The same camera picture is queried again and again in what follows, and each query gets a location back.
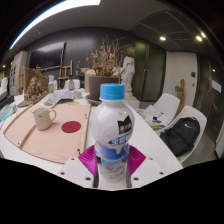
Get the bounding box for grey plant pot saucer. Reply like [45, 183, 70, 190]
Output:
[84, 93, 101, 107]

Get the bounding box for colourful printed book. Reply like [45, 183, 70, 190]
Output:
[0, 105, 18, 123]

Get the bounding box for black wall screen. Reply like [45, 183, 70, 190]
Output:
[28, 41, 67, 71]

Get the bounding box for black flat box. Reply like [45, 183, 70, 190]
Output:
[0, 93, 16, 111]

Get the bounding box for wooden figure sculpture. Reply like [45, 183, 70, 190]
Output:
[174, 78, 186, 111]

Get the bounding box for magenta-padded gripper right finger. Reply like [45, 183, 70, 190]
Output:
[125, 144, 167, 190]

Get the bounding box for white blue-capped drink bottle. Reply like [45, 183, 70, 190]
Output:
[89, 83, 136, 183]

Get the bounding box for long ceiling light strip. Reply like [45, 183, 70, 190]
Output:
[9, 0, 102, 50]

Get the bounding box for dark grey bottle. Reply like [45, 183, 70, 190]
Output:
[68, 76, 76, 91]

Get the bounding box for wooden easel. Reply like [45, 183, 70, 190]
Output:
[58, 59, 74, 89]

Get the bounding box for open grey newspaper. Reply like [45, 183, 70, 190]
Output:
[44, 89, 75, 105]

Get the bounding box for beige cabinet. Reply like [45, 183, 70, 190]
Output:
[8, 50, 28, 97]

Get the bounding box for brown carved wooden sculpture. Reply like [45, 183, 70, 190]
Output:
[17, 66, 50, 108]

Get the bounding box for white plaster torso statue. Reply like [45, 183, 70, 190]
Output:
[119, 55, 136, 99]

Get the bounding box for white green spray bottle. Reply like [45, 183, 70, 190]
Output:
[47, 74, 56, 94]

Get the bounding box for brown cardboard box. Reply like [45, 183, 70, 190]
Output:
[80, 68, 97, 94]

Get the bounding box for flat round red coaster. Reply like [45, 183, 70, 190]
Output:
[61, 120, 82, 134]

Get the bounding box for white plastic chair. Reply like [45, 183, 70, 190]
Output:
[151, 92, 181, 121]
[156, 105, 208, 164]
[63, 78, 81, 91]

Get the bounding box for dried plant in grey pot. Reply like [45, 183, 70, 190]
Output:
[78, 34, 126, 101]

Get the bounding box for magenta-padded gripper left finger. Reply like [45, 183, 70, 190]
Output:
[57, 144, 100, 190]

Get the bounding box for white papers on chair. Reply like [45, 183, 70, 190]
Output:
[139, 104, 169, 129]

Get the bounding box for white ceramic mug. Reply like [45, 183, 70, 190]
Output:
[30, 106, 57, 131]

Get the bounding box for black backpack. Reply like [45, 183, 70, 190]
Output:
[159, 116, 201, 157]

